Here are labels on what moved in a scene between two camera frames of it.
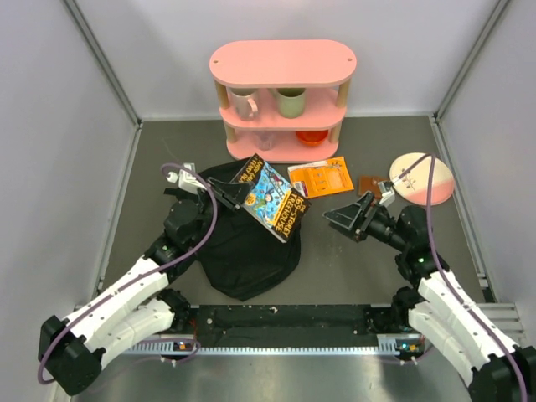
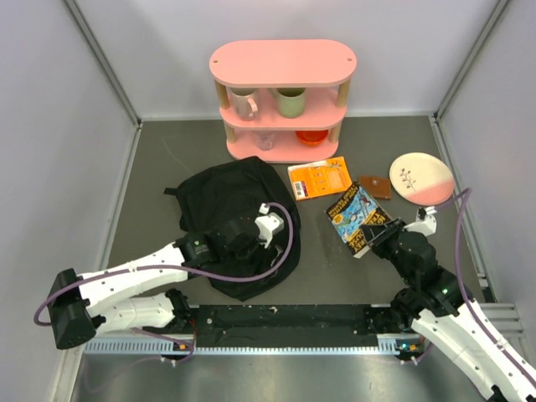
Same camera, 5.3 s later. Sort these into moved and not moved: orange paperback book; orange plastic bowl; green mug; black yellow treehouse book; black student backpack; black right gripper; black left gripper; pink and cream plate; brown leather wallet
Moved: black left gripper; black right gripper; black yellow treehouse book
Not moved: pink and cream plate; orange paperback book; black student backpack; orange plastic bowl; brown leather wallet; green mug
